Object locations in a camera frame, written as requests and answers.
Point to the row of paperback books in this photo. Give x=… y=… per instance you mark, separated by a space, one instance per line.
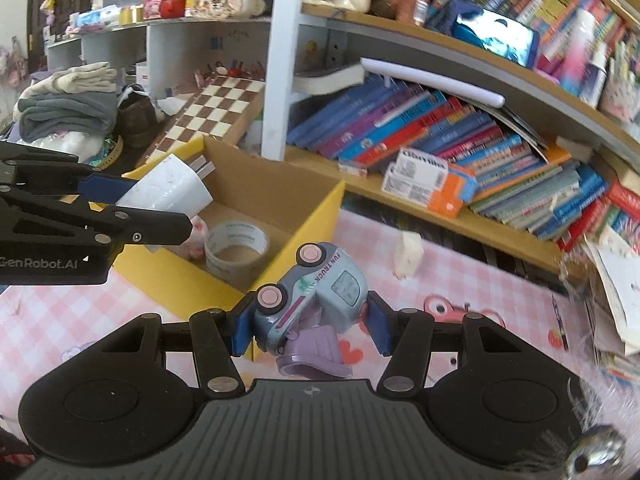
x=550 y=5

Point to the folded grey cloth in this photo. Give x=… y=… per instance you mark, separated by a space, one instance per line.
x=65 y=115

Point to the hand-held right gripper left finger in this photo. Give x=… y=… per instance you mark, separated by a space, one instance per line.
x=242 y=330

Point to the white charger plug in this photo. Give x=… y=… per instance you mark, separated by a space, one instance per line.
x=165 y=185

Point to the white side shelf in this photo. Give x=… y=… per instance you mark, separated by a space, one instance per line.
x=165 y=45

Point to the folded beige cloth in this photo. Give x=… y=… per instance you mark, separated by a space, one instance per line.
x=85 y=77

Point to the pink plush paw toy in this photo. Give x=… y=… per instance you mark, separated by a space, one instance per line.
x=197 y=237

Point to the white lamp bar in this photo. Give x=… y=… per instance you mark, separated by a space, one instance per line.
x=425 y=80

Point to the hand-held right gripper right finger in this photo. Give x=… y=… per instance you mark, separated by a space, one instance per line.
x=380 y=325

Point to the red round figurine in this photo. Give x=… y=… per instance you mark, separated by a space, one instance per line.
x=173 y=2

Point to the black pen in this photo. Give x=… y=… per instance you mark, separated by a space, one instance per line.
x=560 y=322

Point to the grey toy truck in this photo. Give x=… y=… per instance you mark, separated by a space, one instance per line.
x=325 y=290

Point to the brown and white chessboard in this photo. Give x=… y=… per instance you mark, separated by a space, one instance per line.
x=210 y=110

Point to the dark brown fuzzy item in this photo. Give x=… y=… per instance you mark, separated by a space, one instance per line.
x=140 y=120

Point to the small cream white cube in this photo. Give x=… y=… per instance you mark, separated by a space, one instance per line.
x=407 y=255

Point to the pink checked printed desk mat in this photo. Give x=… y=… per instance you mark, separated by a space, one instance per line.
x=500 y=280

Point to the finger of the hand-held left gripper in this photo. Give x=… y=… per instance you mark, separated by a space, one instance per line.
x=105 y=187
x=150 y=225

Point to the pile of papers and booklets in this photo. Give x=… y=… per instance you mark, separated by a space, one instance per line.
x=615 y=285

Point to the clear packing tape roll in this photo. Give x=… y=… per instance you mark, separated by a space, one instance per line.
x=215 y=260

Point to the white and wooden bookshelf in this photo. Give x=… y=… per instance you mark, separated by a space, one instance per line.
x=280 y=60

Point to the yellow cardboard box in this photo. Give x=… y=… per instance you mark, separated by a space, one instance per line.
x=320 y=220

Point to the row of colourful books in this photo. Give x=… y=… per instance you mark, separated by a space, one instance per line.
x=450 y=130

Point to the person's fluffy sleeve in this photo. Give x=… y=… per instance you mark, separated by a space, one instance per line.
x=600 y=410

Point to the blue shiny packet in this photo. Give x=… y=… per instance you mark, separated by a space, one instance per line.
x=495 y=35

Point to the small red and white box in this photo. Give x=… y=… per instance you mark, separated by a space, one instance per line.
x=352 y=168

